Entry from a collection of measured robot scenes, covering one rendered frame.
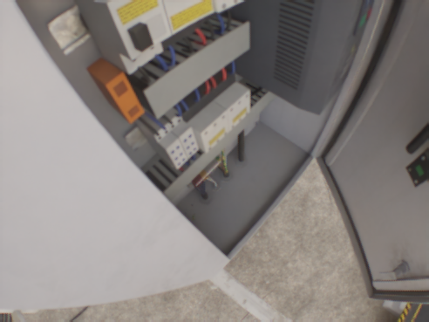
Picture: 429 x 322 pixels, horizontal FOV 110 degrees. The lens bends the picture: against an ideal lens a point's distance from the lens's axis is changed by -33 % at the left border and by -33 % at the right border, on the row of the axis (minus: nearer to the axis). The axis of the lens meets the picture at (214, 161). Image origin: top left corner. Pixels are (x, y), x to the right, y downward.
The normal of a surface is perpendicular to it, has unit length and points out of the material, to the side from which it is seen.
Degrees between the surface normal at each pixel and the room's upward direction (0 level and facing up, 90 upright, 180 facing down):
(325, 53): 90
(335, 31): 90
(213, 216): 0
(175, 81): 90
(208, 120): 0
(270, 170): 0
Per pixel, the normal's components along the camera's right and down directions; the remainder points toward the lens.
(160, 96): 0.73, 0.57
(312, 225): -0.11, -0.46
